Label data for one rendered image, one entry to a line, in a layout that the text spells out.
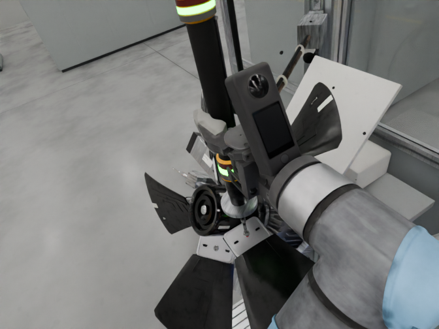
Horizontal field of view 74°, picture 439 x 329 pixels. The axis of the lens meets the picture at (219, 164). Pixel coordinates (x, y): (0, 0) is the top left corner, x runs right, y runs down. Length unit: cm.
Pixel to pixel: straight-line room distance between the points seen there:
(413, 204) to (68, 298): 204
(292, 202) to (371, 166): 86
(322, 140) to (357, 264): 26
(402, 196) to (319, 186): 92
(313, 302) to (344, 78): 64
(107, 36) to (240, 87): 585
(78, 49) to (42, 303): 458
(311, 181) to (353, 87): 54
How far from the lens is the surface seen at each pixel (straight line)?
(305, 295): 30
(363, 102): 79
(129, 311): 207
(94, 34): 607
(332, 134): 48
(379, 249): 26
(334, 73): 85
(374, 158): 115
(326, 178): 29
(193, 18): 36
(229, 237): 65
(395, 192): 121
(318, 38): 97
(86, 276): 236
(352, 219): 27
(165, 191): 86
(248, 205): 55
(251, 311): 61
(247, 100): 30
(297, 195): 29
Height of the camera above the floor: 173
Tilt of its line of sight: 41 degrees down
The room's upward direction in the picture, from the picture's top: 14 degrees counter-clockwise
